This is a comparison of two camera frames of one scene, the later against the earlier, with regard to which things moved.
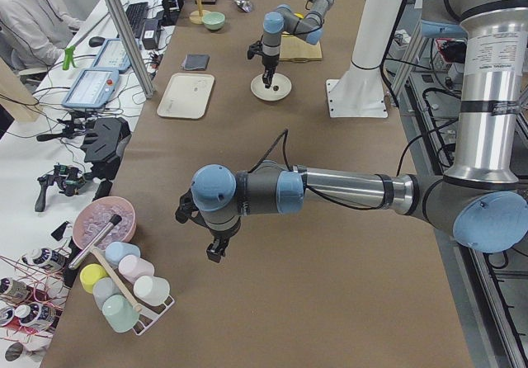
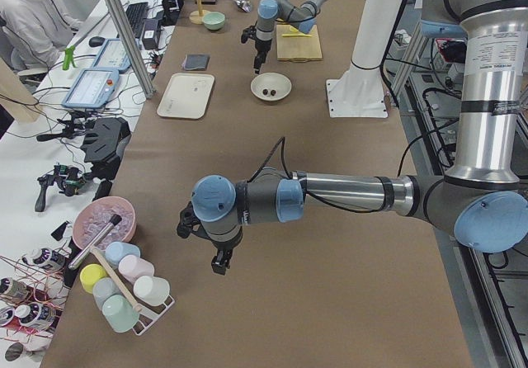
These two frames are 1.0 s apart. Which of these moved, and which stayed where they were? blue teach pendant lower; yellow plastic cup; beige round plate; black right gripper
Moved: black right gripper
Stayed: yellow plastic cup; beige round plate; blue teach pendant lower
